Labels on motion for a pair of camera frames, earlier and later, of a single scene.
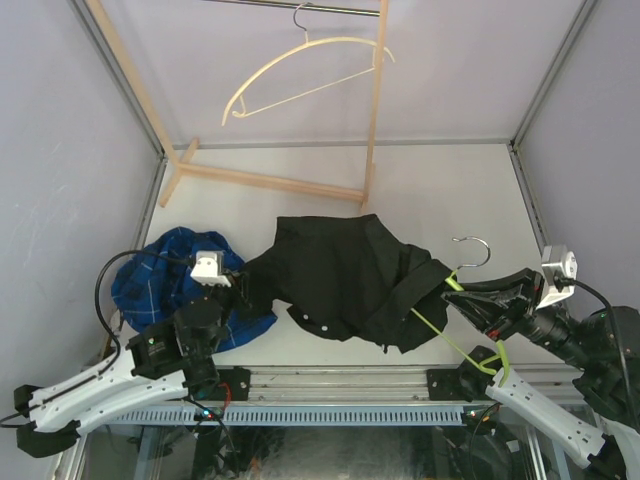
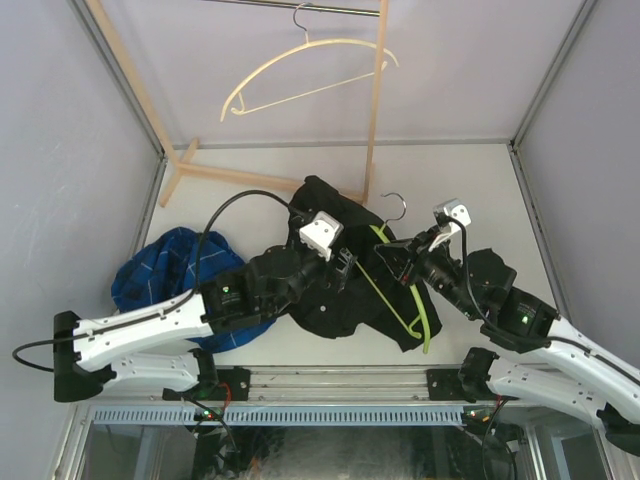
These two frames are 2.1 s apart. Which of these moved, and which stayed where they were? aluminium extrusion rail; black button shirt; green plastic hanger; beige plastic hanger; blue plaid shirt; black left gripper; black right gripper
Moved: black right gripper; black left gripper; black button shirt; green plastic hanger
Stayed: aluminium extrusion rail; beige plastic hanger; blue plaid shirt
